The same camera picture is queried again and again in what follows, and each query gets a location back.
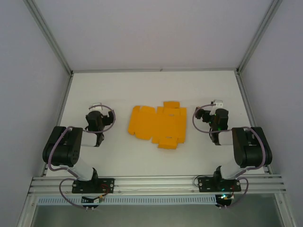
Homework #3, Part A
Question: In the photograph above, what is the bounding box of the yellow paper box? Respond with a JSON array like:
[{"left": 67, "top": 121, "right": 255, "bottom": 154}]
[{"left": 127, "top": 101, "right": 188, "bottom": 151}]

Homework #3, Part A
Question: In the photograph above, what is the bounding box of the aluminium table back rail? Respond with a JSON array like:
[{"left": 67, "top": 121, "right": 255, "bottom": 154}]
[{"left": 71, "top": 68, "right": 238, "bottom": 73}]

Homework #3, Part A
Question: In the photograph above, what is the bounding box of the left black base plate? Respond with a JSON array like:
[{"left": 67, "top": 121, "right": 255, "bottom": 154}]
[{"left": 71, "top": 177, "right": 116, "bottom": 194}]

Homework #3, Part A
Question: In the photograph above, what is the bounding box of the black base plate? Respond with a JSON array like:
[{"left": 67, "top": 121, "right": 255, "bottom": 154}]
[
  {"left": 197, "top": 175, "right": 242, "bottom": 193},
  {"left": 71, "top": 177, "right": 116, "bottom": 194}
]

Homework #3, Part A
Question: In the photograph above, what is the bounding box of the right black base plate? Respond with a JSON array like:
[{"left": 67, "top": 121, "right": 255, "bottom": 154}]
[{"left": 197, "top": 175, "right": 242, "bottom": 193}]

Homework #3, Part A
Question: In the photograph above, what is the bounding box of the aluminium mounting rail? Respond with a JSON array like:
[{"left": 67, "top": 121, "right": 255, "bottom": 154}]
[{"left": 29, "top": 174, "right": 287, "bottom": 196}]

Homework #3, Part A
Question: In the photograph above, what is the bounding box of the right black cable connector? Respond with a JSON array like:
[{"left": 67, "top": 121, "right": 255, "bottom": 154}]
[{"left": 214, "top": 193, "right": 235, "bottom": 210}]

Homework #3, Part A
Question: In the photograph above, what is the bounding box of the black cable connector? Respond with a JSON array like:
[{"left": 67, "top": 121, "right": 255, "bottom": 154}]
[
  {"left": 81, "top": 195, "right": 105, "bottom": 211},
  {"left": 214, "top": 193, "right": 235, "bottom": 210}
]

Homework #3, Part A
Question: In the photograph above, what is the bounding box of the left black cable connector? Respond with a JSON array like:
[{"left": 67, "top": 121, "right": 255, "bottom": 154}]
[{"left": 81, "top": 195, "right": 105, "bottom": 211}]

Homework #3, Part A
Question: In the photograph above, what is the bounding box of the slotted white cable duct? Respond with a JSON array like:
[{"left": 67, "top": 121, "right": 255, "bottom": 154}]
[{"left": 37, "top": 194, "right": 217, "bottom": 206}]

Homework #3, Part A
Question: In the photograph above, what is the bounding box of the aluminium frame post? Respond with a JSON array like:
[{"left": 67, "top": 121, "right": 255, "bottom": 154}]
[
  {"left": 23, "top": 0, "right": 73, "bottom": 76},
  {"left": 236, "top": 0, "right": 284, "bottom": 75}
]

